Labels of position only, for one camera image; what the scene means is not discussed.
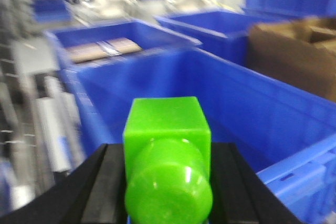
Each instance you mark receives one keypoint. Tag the green plastic block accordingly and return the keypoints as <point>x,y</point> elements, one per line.
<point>167,148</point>

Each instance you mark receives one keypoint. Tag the brown cardboard box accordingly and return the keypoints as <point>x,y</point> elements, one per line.
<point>299,52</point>

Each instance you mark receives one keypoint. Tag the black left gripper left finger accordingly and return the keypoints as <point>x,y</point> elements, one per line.
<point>92,193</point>

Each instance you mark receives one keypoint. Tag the near blue plastic bin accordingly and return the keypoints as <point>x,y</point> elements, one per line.
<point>285,134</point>

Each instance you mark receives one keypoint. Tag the blue plastic bin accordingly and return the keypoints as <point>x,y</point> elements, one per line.
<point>285,134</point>
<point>222,33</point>

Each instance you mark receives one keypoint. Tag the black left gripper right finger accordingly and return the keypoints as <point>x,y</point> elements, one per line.
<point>239,195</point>

